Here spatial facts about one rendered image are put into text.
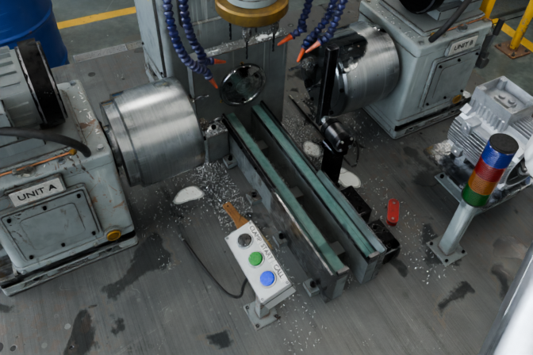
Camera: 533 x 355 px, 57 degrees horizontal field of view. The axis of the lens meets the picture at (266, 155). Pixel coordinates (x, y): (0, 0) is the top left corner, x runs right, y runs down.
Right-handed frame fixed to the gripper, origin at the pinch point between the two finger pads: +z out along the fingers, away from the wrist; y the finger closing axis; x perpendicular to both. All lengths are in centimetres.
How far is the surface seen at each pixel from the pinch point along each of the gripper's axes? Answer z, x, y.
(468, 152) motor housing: 0.1, 6.2, 8.7
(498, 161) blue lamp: -12.7, -15.7, 24.4
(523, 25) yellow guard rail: 99, 99, -183
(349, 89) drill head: 29.4, 1.5, 29.5
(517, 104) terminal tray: 1.6, -6.3, -2.8
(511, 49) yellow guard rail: 96, 117, -184
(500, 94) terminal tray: 5.6, -7.8, 0.7
